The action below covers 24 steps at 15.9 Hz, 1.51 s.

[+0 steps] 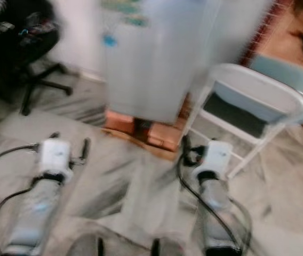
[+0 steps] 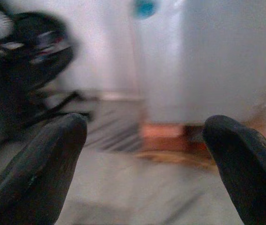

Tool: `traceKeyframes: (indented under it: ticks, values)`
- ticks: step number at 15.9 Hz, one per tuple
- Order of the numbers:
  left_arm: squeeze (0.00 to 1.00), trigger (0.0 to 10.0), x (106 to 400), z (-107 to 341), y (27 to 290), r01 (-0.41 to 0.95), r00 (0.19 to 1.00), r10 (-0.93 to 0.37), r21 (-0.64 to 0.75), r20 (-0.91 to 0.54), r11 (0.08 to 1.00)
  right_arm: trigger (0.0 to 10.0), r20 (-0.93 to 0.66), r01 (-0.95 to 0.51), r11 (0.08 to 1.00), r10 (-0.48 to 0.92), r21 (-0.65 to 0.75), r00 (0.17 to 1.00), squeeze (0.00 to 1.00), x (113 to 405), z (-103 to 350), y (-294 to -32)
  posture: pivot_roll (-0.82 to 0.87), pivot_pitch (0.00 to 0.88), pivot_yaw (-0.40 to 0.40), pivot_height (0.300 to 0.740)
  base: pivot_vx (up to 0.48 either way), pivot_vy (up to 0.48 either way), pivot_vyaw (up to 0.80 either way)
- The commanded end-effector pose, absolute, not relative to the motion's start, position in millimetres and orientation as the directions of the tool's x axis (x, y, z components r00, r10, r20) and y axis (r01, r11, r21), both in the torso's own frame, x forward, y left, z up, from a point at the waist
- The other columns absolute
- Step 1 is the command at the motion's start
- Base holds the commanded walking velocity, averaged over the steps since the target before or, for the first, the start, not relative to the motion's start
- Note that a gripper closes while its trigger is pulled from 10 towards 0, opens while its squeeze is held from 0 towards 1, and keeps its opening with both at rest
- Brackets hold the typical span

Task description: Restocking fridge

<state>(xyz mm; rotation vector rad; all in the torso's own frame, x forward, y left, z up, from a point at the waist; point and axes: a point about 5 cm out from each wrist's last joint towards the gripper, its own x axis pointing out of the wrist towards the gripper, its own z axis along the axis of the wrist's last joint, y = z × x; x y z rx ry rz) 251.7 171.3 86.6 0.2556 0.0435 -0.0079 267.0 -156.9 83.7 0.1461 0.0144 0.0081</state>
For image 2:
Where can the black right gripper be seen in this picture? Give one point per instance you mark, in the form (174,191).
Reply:
(18,70)

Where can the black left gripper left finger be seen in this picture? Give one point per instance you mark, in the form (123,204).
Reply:
(41,175)

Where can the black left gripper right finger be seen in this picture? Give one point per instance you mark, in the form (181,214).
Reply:
(252,175)

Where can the orange brick fridge support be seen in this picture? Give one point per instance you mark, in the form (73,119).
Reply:
(163,138)

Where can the silver fridge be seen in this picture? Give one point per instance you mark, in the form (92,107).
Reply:
(205,58)

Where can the blue fridge sticker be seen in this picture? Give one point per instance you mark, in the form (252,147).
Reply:
(144,8)

